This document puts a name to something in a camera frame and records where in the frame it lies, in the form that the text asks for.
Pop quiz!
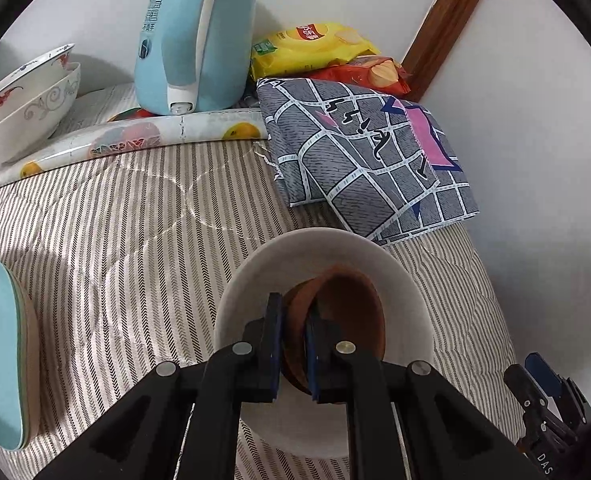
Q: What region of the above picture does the plain white bowl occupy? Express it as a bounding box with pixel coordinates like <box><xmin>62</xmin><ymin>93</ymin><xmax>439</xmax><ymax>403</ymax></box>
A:
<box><xmin>214</xmin><ymin>228</ymin><xmax>433</xmax><ymax>458</ymax></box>

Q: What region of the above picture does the small brown bowl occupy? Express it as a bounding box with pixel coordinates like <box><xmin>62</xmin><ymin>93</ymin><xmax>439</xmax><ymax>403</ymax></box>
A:
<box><xmin>282</xmin><ymin>264</ymin><xmax>385</xmax><ymax>393</ymax></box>

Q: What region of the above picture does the green plate under blue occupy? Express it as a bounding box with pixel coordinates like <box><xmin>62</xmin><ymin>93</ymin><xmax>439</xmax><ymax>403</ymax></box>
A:
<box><xmin>7</xmin><ymin>271</ymin><xmax>41</xmax><ymax>450</ymax></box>

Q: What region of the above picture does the grey checkered cloth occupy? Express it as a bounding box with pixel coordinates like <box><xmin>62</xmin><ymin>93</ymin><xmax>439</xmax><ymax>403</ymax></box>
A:
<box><xmin>256</xmin><ymin>78</ymin><xmax>479</xmax><ymax>245</ymax></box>

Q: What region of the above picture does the fruit print table mat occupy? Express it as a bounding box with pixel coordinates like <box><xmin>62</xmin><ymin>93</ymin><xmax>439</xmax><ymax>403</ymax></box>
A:
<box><xmin>0</xmin><ymin>107</ymin><xmax>268</xmax><ymax>188</ymax></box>

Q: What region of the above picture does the white bowl grey swirl pattern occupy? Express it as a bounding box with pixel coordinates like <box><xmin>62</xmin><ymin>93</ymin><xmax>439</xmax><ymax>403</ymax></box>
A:
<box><xmin>0</xmin><ymin>62</ymin><xmax>81</xmax><ymax>165</ymax></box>

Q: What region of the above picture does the red snack bag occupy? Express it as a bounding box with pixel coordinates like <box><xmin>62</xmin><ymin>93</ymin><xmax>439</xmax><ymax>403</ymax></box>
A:
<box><xmin>305</xmin><ymin>55</ymin><xmax>410</xmax><ymax>98</ymax></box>

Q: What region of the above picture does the white bowl red bat pattern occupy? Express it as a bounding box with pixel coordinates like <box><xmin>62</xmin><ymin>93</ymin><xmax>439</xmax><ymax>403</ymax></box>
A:
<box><xmin>0</xmin><ymin>44</ymin><xmax>74</xmax><ymax>122</ymax></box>

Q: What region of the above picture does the light blue electric kettle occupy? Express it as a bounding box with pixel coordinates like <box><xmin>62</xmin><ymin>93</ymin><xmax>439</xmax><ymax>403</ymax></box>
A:
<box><xmin>134</xmin><ymin>0</ymin><xmax>256</xmax><ymax>115</ymax></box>

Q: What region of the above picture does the yellow chips bag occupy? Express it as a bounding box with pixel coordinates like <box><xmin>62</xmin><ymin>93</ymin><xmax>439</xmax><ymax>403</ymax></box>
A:
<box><xmin>250</xmin><ymin>23</ymin><xmax>379</xmax><ymax>81</ymax></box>

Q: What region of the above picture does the brown wooden door frame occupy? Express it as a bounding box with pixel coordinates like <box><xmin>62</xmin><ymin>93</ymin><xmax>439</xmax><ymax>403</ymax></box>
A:
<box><xmin>402</xmin><ymin>0</ymin><xmax>480</xmax><ymax>102</ymax></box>

